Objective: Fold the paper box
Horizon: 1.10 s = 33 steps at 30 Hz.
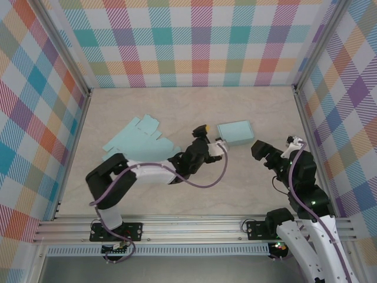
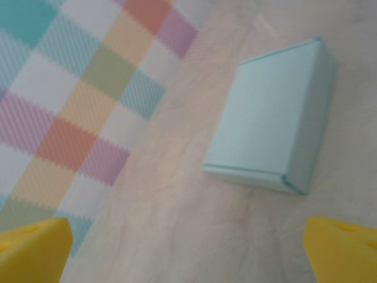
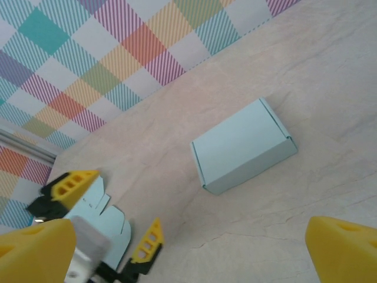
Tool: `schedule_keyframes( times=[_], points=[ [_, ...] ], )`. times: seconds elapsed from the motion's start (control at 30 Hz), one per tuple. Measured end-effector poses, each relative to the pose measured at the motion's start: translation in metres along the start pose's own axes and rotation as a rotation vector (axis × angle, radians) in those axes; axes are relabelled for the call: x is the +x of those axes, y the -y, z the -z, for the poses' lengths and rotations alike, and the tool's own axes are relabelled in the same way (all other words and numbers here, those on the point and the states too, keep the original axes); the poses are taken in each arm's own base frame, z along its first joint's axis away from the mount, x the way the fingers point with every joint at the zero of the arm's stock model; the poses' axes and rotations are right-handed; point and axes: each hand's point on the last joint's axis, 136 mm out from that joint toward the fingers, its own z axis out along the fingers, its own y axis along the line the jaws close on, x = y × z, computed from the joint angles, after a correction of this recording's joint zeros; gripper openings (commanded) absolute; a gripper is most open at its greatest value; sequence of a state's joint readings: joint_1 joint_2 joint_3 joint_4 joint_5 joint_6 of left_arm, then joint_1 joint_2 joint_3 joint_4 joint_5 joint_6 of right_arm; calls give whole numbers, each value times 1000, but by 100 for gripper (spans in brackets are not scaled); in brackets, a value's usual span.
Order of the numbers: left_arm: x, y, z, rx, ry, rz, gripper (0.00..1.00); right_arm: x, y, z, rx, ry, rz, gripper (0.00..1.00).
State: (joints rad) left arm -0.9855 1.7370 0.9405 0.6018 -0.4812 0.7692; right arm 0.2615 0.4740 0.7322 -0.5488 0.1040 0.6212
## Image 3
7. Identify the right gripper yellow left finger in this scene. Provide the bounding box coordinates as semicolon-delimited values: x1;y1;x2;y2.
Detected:
0;218;78;283

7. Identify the aluminium corner post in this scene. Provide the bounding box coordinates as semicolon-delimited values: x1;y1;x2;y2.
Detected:
0;126;57;163

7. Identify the light blue paper box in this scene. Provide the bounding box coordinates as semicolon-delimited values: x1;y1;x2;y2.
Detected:
190;97;299;196
63;173;133;271

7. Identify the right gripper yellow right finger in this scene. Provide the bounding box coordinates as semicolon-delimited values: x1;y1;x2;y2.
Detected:
305;215;377;283

